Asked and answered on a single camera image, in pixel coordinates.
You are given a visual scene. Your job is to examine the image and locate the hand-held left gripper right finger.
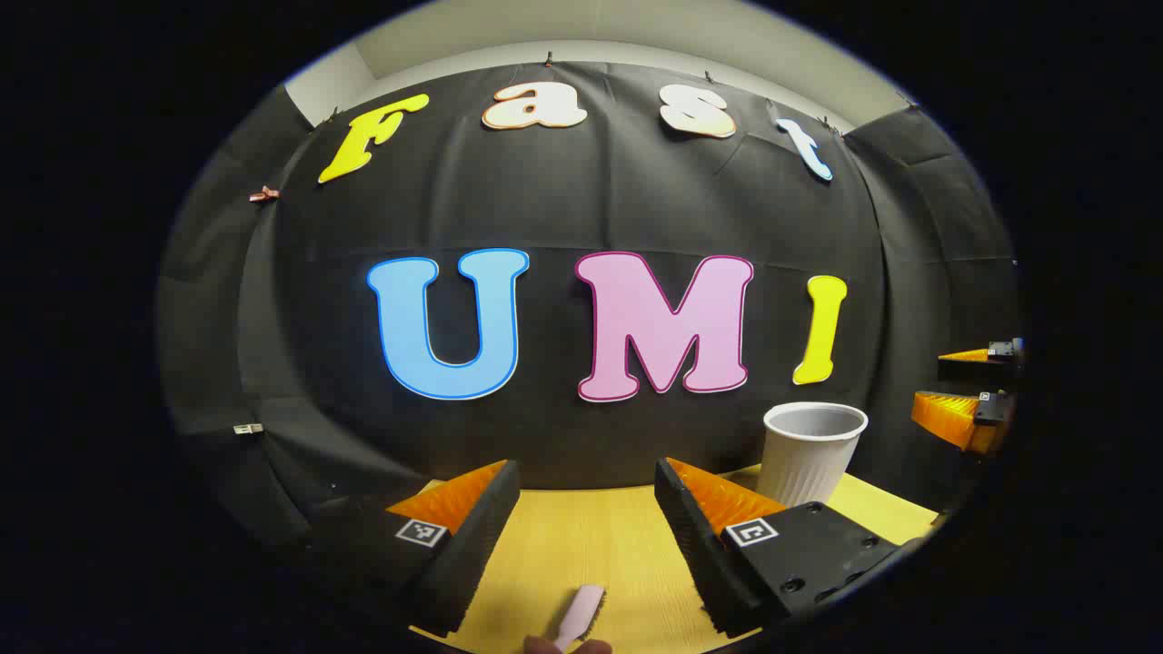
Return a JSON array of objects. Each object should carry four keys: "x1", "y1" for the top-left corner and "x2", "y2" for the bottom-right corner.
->
[{"x1": 654, "y1": 457, "x2": 910, "y2": 637}]

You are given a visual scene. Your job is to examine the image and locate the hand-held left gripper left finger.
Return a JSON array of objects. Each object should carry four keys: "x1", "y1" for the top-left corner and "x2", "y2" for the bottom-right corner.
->
[{"x1": 309, "y1": 459, "x2": 522, "y2": 637}]

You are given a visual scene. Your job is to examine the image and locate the small lilac broom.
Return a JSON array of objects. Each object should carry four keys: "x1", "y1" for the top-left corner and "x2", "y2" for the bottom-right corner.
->
[{"x1": 550, "y1": 584, "x2": 607, "y2": 653}]

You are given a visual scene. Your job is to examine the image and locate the white ribbed garbage bin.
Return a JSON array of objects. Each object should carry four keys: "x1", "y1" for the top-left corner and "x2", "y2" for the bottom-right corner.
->
[{"x1": 756, "y1": 401, "x2": 870, "y2": 508}]

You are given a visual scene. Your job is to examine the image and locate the yellow wooden desktop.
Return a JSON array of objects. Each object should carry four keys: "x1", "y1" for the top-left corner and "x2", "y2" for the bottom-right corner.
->
[{"x1": 409, "y1": 463, "x2": 941, "y2": 654}]

